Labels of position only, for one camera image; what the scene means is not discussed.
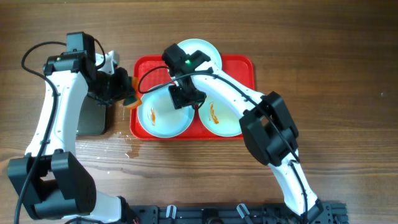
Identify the green orange sponge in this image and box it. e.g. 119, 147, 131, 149
123, 77, 142, 110

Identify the light blue plate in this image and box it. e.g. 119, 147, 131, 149
198, 95, 241, 138
137, 85, 195, 138
177, 39, 223, 68

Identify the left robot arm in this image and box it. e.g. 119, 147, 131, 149
7, 32, 141, 223

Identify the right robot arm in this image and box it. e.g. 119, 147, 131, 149
162, 44, 322, 223

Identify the black tray with water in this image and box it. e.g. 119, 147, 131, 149
76, 96, 108, 136

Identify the black mounting rail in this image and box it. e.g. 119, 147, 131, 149
131, 202, 349, 224

